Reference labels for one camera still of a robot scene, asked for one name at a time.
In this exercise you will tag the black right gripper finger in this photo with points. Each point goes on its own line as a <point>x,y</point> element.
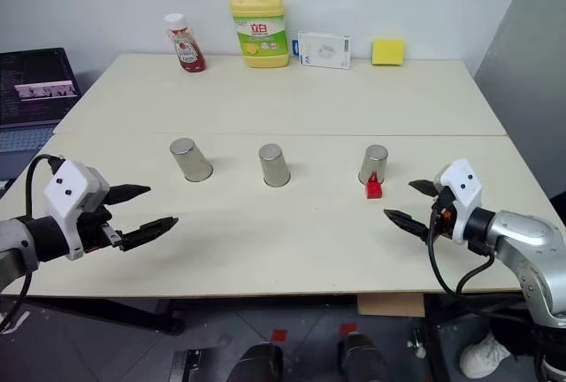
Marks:
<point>425,187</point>
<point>409,223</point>

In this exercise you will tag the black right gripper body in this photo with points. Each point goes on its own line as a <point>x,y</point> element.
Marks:
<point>444,218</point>

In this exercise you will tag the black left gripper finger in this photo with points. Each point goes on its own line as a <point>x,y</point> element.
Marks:
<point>128,192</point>
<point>150,231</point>

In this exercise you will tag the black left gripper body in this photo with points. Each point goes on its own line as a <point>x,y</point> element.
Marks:
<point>95,227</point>

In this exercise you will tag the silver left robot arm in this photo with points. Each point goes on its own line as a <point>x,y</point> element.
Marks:
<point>20,240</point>

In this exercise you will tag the small red plastic block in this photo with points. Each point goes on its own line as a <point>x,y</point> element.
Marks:
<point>373,189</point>

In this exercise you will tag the upturned steel cup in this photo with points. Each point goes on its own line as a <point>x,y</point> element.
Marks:
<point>375,161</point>
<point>274,167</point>
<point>190,161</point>

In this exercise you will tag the brown cardboard piece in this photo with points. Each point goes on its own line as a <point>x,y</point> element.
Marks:
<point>391,305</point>

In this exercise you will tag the black metal table leg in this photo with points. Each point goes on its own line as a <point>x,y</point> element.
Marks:
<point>433,338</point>
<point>110,311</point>

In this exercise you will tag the yellow sponge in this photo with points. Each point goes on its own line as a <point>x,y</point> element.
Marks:
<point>388,51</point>

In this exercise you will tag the open laptop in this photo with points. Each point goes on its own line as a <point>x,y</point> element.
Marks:
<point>35,86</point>

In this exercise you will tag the white sneaker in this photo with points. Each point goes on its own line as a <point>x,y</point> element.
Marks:
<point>484,355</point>

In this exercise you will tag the dark rounded shape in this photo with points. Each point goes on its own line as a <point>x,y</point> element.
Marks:
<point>258,364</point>
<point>362,360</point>

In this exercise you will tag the red ketchup bottle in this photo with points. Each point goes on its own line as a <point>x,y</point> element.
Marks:
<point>188,48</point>

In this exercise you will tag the white product box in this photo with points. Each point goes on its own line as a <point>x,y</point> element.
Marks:
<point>325,50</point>

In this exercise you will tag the yellow dish soap pump bottle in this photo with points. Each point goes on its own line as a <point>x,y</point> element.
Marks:
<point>263,24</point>

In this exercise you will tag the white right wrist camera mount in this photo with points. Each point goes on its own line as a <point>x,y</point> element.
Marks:
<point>464,187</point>

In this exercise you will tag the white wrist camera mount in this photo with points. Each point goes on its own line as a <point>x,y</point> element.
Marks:
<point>71,187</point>
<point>464,187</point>

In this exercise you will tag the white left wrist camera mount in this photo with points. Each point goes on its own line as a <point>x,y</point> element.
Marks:
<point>71,187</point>

